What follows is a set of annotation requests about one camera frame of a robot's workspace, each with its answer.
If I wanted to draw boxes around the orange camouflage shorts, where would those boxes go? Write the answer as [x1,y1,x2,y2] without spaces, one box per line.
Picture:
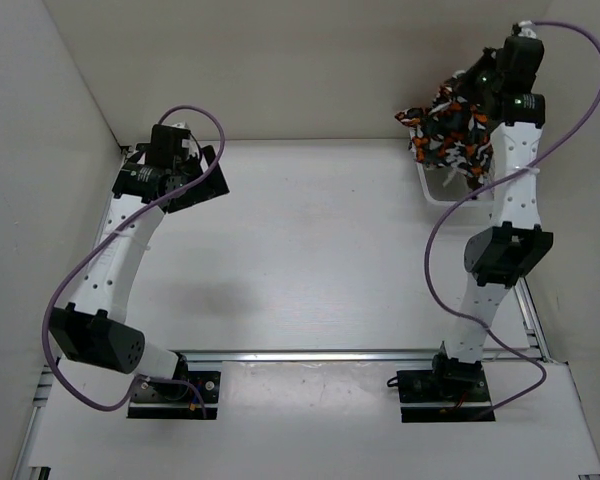
[394,70,493,191]

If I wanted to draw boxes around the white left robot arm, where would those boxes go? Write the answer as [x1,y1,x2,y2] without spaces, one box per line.
[43,146,229,400]

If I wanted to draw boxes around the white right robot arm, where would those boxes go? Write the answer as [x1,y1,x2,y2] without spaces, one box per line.
[429,39,554,400]

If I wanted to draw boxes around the white plastic basket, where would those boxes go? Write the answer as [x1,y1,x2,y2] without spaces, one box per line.
[416,163,473,208]

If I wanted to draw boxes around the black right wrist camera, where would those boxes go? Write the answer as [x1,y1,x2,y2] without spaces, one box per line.
[496,35,544,94]

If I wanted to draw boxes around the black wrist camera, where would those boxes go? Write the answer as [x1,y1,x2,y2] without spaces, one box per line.
[145,124,191,171]
[496,35,544,94]

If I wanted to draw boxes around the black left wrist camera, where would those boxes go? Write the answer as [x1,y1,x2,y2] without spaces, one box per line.
[145,124,191,171]

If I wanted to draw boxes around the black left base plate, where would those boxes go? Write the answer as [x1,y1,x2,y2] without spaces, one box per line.
[127,370,221,421]

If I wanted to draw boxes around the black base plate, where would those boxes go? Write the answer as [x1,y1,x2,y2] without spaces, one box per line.
[386,370,496,424]
[127,370,221,421]

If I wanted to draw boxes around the aluminium table frame rail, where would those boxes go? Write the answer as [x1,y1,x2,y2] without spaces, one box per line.
[29,141,600,479]

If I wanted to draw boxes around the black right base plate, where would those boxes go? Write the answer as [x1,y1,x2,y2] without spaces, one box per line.
[386,370,496,424]

